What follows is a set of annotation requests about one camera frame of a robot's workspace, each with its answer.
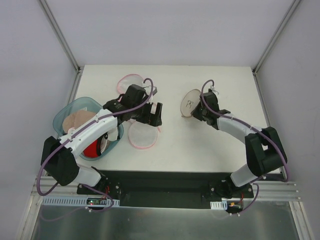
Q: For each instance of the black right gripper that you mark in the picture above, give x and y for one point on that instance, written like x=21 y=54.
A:
x=197 y=111

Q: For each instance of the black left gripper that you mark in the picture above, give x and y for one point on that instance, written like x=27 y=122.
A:
x=155 y=115

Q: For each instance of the cream mesh laundry bag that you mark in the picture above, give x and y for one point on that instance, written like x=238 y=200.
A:
x=189 y=103

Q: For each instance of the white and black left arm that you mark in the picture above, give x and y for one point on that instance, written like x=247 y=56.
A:
x=59 y=154

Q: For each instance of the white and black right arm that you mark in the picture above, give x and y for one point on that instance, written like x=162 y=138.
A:
x=263 y=148

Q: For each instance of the pink-trimmed mesh bag front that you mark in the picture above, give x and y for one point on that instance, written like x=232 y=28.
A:
x=142 y=136

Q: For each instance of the pink-trimmed white mesh bag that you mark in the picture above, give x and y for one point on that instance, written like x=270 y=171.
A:
x=130 y=79

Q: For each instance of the white black-trimmed bra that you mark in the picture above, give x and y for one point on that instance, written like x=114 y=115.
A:
x=109 y=137

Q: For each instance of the red bra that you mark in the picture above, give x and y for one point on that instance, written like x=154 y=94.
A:
x=94 y=150

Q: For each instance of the beige bra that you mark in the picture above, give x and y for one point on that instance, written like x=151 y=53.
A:
x=76 y=119

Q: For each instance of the teal plastic basket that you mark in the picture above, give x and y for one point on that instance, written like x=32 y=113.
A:
x=87 y=104

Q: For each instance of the right aluminium frame post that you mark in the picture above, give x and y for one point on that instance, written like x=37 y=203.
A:
x=276 y=35

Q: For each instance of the aluminium frame post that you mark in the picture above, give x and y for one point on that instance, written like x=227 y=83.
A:
x=276 y=35
x=59 y=34

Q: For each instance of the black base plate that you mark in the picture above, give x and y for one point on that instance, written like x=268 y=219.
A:
x=160 y=189

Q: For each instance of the white slotted cable duct right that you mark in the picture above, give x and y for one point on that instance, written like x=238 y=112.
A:
x=219 y=205

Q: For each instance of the white slotted cable duct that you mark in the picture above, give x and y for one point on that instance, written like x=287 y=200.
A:
x=219 y=205
x=66 y=201

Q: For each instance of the white slotted cable duct left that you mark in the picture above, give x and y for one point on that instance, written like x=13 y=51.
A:
x=66 y=201

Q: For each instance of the left aluminium frame post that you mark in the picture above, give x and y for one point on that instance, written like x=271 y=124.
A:
x=59 y=34

